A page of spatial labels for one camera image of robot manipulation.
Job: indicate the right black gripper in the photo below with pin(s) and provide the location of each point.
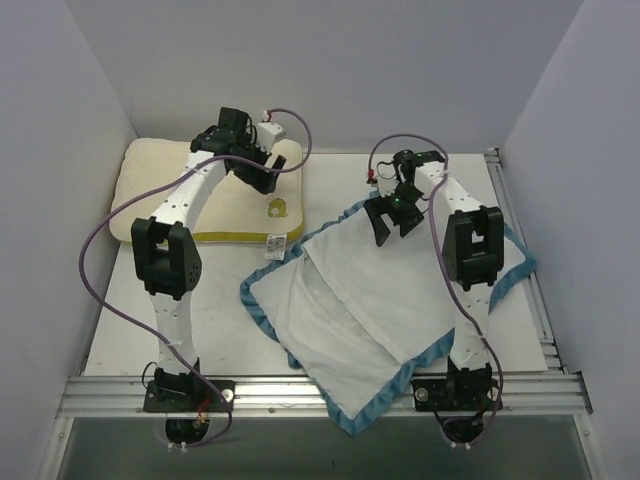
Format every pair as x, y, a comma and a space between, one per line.
395, 211

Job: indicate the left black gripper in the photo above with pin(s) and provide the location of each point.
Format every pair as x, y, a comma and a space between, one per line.
259, 170

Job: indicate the cream yellow pillow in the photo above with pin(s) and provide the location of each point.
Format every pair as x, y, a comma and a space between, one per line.
234, 212

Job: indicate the blue white pillowcase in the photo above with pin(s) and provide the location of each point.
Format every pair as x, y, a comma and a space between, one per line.
359, 318

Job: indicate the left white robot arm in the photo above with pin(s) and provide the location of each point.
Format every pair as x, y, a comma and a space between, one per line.
166, 258

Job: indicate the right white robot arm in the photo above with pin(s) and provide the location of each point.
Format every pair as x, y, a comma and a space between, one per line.
415, 186

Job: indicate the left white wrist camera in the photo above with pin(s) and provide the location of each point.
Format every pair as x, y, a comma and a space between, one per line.
268, 132

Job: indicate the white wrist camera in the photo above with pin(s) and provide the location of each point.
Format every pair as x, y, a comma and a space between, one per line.
268, 132
383, 180

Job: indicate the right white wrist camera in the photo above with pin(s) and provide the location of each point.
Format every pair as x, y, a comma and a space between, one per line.
383, 180

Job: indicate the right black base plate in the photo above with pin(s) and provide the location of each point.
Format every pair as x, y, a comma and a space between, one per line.
447, 395

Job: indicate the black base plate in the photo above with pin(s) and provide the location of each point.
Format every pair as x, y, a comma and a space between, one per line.
196, 398
447, 395

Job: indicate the front aluminium rail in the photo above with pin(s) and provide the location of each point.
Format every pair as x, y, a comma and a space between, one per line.
551, 393

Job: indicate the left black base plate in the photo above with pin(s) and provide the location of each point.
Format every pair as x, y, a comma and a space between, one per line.
196, 398

